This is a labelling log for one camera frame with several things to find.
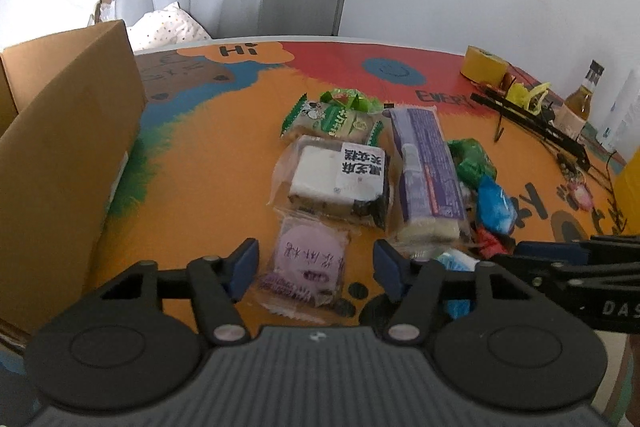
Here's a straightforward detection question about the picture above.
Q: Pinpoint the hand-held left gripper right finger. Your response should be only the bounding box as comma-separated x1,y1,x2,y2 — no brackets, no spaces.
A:
372,238,546,348

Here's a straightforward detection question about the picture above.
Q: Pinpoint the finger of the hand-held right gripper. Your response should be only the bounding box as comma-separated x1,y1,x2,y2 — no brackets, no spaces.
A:
487,254,640,303
515,234,640,265

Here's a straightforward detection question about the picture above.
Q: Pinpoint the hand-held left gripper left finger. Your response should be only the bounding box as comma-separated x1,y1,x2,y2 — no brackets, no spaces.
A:
82,237,261,348

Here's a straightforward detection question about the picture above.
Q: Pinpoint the red snack wrapper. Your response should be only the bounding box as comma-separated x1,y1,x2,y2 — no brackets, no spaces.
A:
472,227,516,258

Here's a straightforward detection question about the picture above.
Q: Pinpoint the purple round cake packet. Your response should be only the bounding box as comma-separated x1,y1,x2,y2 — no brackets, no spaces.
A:
252,214,353,323

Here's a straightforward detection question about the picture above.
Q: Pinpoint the light blue snack packet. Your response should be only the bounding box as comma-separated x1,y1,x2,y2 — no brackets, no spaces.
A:
432,247,481,318

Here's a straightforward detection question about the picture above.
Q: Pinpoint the blue snack wrapper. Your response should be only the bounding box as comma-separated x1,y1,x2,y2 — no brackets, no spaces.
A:
472,174,518,235

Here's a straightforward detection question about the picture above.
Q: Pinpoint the black white rice cake packet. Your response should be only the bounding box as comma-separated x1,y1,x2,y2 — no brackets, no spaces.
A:
267,134,396,230

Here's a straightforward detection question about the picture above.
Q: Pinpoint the long purple cake packet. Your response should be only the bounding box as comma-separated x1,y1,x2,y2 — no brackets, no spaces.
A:
382,105,473,248

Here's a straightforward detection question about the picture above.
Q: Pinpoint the green snack wrapper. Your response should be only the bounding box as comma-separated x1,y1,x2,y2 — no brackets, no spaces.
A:
446,137,498,182

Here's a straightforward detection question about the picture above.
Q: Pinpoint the green white biscuit packet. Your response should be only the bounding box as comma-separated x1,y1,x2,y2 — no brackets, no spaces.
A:
279,94,386,148

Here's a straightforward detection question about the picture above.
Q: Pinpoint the green candy packet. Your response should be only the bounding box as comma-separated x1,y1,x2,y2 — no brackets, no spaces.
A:
319,88,383,112

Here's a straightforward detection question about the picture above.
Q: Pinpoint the large brown cardboard box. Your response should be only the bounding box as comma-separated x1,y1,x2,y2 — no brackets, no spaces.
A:
0,19,148,348

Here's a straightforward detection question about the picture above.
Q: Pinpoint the yellow container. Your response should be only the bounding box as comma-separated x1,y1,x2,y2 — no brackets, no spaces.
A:
612,147,640,208

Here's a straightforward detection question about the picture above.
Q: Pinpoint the black folded tripod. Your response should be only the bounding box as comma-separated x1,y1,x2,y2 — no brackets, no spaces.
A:
470,89,591,170

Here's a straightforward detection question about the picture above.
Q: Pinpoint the amber glass bottle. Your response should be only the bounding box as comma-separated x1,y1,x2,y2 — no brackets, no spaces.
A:
555,59,606,140

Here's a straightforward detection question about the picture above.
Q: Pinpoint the white plastic bottle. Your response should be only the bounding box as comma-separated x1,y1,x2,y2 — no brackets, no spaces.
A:
597,69,640,152

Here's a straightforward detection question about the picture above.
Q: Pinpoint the yellow plastic clip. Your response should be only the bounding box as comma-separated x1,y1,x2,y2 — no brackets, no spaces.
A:
507,81,553,115

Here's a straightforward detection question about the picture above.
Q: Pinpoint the yellow tape roll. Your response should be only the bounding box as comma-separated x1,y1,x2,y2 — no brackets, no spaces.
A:
460,45,511,85

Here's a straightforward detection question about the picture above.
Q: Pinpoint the white dotted pillow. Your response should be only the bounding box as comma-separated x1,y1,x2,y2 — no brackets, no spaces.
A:
127,2,213,52

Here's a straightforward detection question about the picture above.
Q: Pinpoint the pink keychain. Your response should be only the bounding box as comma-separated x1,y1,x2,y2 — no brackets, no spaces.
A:
560,177,596,212

